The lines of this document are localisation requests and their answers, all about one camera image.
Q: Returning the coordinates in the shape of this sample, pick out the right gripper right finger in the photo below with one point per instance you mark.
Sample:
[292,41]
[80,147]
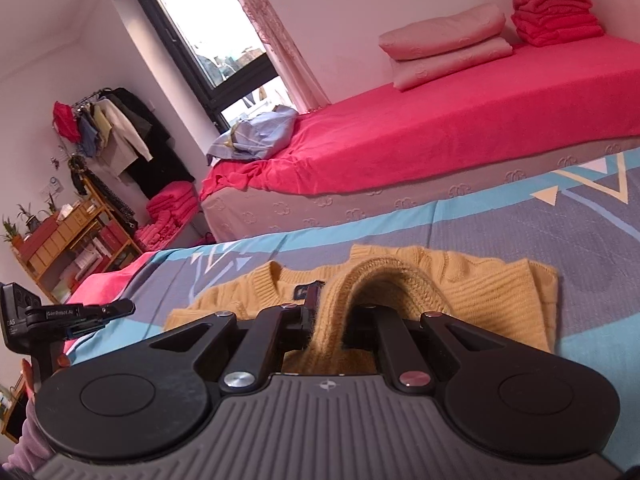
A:
[382,332]

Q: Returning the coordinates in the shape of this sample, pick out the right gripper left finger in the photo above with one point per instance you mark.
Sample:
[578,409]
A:
[270,336]

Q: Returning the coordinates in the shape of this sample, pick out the tan cable-knit cardigan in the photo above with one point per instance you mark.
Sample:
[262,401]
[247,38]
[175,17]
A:
[516,300]

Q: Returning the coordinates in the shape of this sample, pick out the hanging clothes rack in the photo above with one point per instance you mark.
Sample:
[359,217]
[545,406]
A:
[113,128]

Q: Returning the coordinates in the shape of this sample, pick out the person left hand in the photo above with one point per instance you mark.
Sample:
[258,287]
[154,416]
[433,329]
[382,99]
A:
[62,362]

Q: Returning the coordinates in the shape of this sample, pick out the wooden shelf unit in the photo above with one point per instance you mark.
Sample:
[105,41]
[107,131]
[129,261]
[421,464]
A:
[65,250]

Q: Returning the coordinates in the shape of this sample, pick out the potted plants on shelf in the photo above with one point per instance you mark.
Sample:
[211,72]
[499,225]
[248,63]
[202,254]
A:
[26,222]

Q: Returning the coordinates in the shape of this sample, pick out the red towels pile on floor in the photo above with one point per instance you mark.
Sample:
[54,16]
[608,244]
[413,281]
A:
[170,211]

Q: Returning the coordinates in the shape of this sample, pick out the blue grey crumpled cloth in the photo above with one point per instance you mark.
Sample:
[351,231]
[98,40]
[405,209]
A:
[256,138]

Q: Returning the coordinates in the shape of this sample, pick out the blue grey patterned bedsheet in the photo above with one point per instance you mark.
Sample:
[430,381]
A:
[582,220]

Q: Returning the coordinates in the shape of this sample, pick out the pink curtain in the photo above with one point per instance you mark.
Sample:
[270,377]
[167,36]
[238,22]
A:
[303,87]

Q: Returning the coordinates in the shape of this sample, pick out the lower pink folded blanket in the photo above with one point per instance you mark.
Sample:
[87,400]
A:
[411,74]

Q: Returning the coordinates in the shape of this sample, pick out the pink folded blanket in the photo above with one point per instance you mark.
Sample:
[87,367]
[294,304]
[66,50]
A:
[411,74]
[442,35]

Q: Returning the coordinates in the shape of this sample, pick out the red sheeted mattress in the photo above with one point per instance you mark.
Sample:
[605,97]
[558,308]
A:
[538,110]

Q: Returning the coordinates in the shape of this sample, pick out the upper pink folded blanket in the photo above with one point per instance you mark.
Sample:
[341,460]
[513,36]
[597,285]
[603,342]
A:
[442,35]

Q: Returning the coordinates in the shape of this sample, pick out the black framed window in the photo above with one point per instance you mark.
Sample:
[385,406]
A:
[219,53]

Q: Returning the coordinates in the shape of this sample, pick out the red folded blanket stack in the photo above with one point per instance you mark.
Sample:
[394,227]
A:
[543,23]

